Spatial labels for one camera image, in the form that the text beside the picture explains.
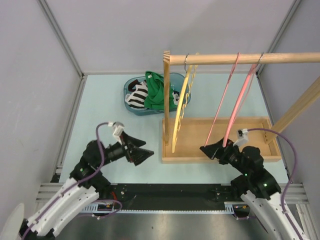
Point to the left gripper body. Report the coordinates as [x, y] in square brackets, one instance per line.
[126, 150]

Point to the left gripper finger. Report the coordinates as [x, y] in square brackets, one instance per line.
[131, 142]
[138, 155]

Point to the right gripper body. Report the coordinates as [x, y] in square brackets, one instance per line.
[230, 155]

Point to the green tank top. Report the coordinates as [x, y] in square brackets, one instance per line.
[156, 91]

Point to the striped black white top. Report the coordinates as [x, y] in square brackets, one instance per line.
[138, 92]

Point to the thick pink hanger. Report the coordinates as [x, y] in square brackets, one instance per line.
[240, 99]

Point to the yellow hanger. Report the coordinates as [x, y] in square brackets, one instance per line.
[185, 93]

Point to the thin pink wire hanger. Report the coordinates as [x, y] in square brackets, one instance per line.
[222, 98]

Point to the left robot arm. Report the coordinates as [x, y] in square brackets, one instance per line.
[85, 185]

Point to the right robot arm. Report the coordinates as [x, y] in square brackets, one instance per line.
[258, 189]

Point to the wooden clothes rack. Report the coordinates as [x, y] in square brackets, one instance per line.
[194, 130]

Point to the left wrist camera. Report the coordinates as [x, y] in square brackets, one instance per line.
[117, 128]

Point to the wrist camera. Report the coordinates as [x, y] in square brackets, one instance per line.
[242, 137]
[117, 128]

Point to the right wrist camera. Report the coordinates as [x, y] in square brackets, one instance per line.
[242, 137]

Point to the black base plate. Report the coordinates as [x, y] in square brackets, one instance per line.
[179, 197]

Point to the white cable duct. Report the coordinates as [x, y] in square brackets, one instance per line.
[93, 209]

